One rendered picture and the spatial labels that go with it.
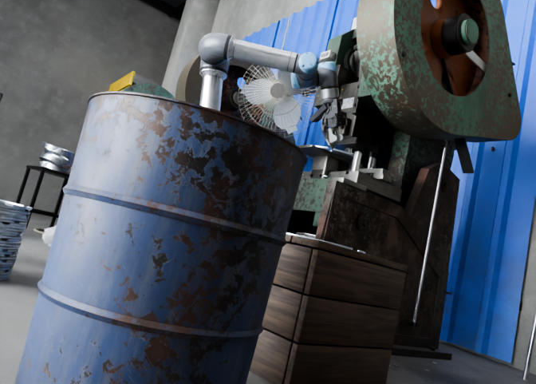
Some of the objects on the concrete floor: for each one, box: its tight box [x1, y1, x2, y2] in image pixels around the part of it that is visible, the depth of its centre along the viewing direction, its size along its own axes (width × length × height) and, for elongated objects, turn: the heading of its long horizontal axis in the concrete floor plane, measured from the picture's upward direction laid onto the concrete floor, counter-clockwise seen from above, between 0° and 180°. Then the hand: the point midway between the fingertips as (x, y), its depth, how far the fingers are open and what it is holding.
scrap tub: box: [14, 91, 307, 384], centre depth 80 cm, size 42×42×48 cm
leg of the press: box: [315, 163, 460, 360], centre depth 190 cm, size 92×12×90 cm, turn 3°
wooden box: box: [250, 234, 408, 384], centre depth 127 cm, size 40×38×35 cm
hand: (331, 146), depth 188 cm, fingers closed
